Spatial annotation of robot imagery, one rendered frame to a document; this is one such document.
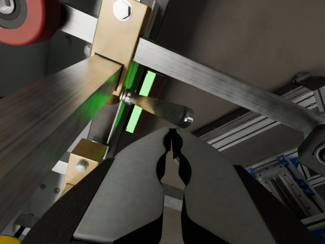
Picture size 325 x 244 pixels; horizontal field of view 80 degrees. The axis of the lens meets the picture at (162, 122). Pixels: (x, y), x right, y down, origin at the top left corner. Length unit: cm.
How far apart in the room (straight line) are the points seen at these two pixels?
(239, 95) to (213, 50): 87
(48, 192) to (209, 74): 74
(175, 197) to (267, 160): 90
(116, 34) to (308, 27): 115
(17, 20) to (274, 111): 33
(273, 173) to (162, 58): 96
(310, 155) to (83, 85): 23
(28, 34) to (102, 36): 7
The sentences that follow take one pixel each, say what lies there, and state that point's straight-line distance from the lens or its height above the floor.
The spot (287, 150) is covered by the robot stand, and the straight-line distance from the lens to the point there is 128.
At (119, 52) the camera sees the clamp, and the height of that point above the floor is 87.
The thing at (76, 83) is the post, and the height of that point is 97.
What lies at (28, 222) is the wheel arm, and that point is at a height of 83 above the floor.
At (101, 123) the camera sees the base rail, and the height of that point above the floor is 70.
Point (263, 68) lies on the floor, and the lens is 125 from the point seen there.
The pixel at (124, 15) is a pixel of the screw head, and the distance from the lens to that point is 24.
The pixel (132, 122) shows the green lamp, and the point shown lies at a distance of 48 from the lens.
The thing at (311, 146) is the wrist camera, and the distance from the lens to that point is 25.
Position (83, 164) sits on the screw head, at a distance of 36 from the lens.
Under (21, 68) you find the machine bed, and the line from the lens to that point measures 52.
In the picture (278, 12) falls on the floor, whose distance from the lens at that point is 124.
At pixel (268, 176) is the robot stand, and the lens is 114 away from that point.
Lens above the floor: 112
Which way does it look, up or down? 62 degrees down
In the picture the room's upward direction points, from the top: 175 degrees counter-clockwise
